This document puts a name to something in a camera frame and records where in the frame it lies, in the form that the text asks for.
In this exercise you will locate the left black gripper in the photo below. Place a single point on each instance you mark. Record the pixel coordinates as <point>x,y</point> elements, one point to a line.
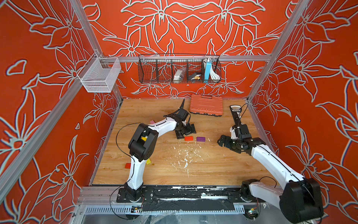
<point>189,131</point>

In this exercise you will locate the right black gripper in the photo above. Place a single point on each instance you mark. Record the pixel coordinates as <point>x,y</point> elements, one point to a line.
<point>222,139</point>

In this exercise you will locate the short red block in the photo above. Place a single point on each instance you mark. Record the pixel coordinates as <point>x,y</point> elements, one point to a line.
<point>189,138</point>

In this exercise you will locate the purple block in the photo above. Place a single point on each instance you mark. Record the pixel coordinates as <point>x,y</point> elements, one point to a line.
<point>201,139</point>

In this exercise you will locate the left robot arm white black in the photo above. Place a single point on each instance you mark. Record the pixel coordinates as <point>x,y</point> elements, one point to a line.
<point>143,142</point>

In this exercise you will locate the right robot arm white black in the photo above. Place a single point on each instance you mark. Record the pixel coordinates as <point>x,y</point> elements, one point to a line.
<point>298,198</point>

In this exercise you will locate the red plastic tool case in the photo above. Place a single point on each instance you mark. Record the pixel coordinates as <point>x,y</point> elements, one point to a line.
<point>206,105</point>

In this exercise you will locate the black strip tool with white end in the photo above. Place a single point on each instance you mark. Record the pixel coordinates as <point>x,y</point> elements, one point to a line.
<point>236,114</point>

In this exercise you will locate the silver bag in basket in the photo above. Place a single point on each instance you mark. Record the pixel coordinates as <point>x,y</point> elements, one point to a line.
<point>179,76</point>

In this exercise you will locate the black box in basket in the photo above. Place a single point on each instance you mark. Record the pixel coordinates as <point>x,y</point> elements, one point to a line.
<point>195,76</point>

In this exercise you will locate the light blue box in basket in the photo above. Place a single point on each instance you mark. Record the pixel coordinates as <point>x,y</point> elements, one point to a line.
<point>208,67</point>

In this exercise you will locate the black wire wall basket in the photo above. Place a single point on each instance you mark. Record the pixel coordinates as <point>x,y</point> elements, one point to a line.
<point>161,68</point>

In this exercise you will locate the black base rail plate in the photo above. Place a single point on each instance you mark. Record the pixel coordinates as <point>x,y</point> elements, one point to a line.
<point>160,198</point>

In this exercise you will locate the white wire basket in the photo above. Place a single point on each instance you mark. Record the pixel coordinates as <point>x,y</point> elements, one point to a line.
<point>100,76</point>

